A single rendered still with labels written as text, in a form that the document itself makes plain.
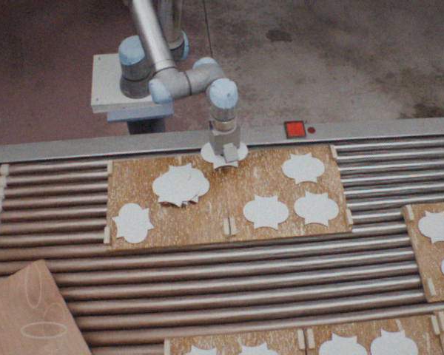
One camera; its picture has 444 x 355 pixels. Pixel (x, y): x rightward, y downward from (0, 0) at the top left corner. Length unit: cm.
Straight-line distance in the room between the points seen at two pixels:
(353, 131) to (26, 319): 132
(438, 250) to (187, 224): 84
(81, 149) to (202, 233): 59
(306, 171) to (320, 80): 168
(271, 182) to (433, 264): 61
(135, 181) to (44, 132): 158
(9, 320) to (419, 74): 303
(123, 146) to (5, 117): 169
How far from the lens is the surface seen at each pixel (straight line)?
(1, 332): 150
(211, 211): 161
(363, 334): 152
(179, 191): 161
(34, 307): 148
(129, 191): 168
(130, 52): 183
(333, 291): 156
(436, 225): 173
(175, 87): 137
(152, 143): 181
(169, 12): 169
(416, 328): 158
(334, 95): 326
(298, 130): 183
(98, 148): 184
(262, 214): 160
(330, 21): 382
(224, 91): 132
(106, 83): 204
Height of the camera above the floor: 236
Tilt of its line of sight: 58 degrees down
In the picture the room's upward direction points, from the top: straight up
